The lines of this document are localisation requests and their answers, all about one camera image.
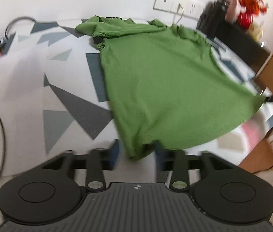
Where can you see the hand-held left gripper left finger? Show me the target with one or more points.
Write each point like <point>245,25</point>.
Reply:
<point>95,166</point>

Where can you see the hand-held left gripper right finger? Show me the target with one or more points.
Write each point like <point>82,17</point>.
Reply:
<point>178,166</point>

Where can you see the green ribbed shirt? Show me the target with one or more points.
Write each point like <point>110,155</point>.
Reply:
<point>163,82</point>

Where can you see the red orange packaging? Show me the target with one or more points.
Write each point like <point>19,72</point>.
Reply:
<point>247,2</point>

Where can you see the geometric patterned tablecloth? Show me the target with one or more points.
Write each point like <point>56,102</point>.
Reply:
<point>30,84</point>

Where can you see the white wall socket panel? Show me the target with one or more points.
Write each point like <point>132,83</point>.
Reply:
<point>175,2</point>

